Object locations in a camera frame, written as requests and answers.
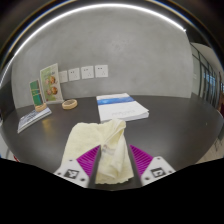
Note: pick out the grey-blue magazine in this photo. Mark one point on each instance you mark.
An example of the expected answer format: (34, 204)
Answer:
(31, 118)

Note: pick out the black-framed glass partition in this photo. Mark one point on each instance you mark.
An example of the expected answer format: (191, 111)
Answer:
(208, 80)

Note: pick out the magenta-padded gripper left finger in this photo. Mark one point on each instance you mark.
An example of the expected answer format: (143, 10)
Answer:
(71, 171)

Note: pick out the curved ceiling light strip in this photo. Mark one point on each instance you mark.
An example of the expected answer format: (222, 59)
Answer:
(100, 6)

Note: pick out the green menu sign stand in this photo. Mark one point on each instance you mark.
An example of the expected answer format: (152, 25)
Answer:
(51, 83)

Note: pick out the small card on wooden base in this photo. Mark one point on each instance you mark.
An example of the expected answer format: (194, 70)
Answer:
(36, 93)

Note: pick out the cream towel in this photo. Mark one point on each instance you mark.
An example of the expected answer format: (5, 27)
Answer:
(113, 156)

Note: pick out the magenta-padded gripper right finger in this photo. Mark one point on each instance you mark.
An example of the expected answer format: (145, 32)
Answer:
(156, 170)

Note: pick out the white book with blue stripe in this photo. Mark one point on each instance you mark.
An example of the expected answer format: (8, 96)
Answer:
(121, 108)

